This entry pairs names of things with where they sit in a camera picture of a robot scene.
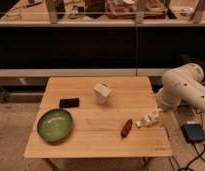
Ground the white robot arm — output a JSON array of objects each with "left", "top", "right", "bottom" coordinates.
[{"left": 156, "top": 63, "right": 205, "bottom": 114}]

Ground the white cup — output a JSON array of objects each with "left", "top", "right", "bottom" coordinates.
[{"left": 92, "top": 83, "right": 112, "bottom": 104}]

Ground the wooden folding table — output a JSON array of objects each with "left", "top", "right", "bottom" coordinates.
[{"left": 24, "top": 77, "right": 172, "bottom": 159}]

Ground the black rectangular block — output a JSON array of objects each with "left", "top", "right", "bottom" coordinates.
[{"left": 59, "top": 98, "right": 79, "bottom": 108}]

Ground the white plastic bottle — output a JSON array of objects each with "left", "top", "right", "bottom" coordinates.
[{"left": 136, "top": 109, "right": 161, "bottom": 128}]

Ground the long shelf bench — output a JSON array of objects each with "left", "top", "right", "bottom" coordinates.
[{"left": 0, "top": 0, "right": 205, "bottom": 79}]

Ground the black foot pedal box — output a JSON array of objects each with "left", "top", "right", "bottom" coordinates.
[{"left": 181, "top": 124, "right": 205, "bottom": 143}]

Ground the black cable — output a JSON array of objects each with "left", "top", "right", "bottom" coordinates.
[{"left": 176, "top": 142, "right": 205, "bottom": 171}]

